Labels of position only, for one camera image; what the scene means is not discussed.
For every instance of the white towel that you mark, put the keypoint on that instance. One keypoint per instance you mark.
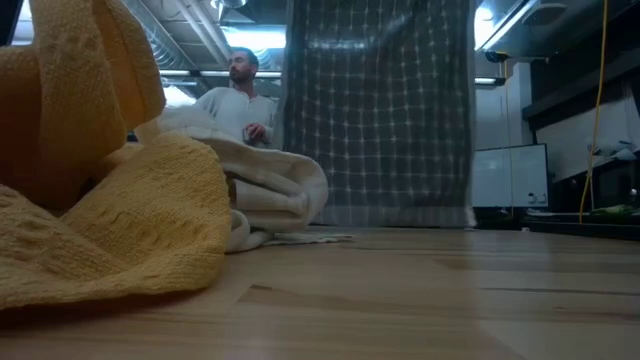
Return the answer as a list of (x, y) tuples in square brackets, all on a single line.
[(270, 185)]

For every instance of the grey checked towel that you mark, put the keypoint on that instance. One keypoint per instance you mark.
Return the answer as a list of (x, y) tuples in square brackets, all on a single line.
[(380, 125)]

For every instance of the yellow knit towel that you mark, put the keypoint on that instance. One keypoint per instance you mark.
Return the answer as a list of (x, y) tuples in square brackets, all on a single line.
[(100, 210)]

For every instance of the person's hand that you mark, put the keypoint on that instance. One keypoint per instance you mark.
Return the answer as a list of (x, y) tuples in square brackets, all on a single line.
[(257, 132)]

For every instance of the person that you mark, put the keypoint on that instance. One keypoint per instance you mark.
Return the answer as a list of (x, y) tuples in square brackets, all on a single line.
[(232, 110)]

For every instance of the ceiling light strip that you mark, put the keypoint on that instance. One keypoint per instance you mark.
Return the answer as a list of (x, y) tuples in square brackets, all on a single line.
[(215, 73)]

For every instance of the white whiteboard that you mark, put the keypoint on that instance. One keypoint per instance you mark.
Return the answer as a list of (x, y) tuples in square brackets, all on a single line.
[(510, 175)]

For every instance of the white objects on shelf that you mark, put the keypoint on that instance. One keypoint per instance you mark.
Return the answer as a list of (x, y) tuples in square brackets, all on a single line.
[(617, 149)]

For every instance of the green object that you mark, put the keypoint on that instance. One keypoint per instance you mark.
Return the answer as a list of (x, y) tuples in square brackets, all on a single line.
[(620, 210)]

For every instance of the silver corrugated air duct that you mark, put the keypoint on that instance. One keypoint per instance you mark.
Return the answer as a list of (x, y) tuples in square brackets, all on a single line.
[(160, 45)]

